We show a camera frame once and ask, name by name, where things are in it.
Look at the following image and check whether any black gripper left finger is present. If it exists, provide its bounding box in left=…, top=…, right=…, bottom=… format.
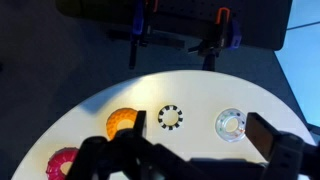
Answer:
left=133, top=111, right=147, bottom=137

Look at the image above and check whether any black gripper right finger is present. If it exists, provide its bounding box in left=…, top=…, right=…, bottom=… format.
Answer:
left=245, top=112, right=282, bottom=163

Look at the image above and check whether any orange dimpled ring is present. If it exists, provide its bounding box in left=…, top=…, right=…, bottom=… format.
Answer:
left=105, top=108, right=139, bottom=140

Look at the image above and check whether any blue orange clamp right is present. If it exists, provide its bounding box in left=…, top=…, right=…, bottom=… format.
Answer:
left=188, top=7, right=242, bottom=71

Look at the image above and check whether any blue orange clamp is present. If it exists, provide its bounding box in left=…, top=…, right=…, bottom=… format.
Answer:
left=188, top=7, right=242, bottom=71
left=129, top=0, right=158, bottom=70

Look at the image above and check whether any blue orange clamp left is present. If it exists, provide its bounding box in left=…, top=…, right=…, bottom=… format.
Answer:
left=129, top=0, right=158, bottom=70

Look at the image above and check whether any clear ring with beads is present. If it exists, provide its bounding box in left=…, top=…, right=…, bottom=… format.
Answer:
left=214, top=108, right=248, bottom=143

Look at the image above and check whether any black and white checkered ring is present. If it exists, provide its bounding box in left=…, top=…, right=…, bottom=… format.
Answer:
left=157, top=104, right=184, bottom=131

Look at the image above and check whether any pink ribbed ring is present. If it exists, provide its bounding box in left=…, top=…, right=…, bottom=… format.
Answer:
left=45, top=147, right=80, bottom=180

